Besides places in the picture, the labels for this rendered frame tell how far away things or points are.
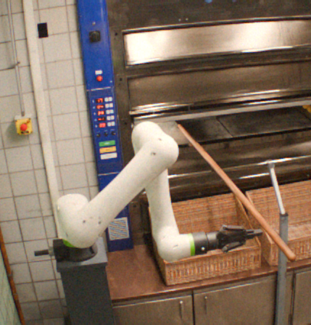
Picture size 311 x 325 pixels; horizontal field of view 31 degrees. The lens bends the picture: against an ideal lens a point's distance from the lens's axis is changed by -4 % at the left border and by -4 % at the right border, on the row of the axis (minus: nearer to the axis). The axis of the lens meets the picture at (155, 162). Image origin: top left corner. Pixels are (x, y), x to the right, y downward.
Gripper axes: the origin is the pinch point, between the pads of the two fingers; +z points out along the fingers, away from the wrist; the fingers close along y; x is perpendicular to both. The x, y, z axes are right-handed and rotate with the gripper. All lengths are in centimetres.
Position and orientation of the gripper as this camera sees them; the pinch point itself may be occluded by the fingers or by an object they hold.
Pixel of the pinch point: (254, 233)
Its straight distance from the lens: 235.7
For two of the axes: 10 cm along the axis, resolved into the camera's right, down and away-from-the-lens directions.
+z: 9.8, -1.4, 1.3
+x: 1.7, 3.5, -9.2
